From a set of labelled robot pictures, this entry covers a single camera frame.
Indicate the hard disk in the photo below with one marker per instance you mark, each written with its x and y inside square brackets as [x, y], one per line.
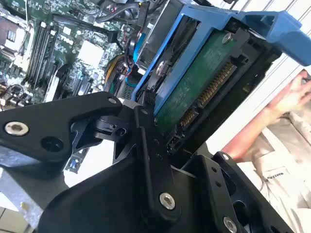
[194, 80]

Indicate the person's bare hand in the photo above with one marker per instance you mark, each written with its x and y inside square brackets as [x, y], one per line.
[291, 99]

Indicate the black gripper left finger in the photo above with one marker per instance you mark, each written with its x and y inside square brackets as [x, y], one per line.
[48, 116]

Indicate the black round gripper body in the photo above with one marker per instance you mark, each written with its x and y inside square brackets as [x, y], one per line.
[102, 206]

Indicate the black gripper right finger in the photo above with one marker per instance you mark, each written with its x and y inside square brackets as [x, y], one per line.
[211, 174]

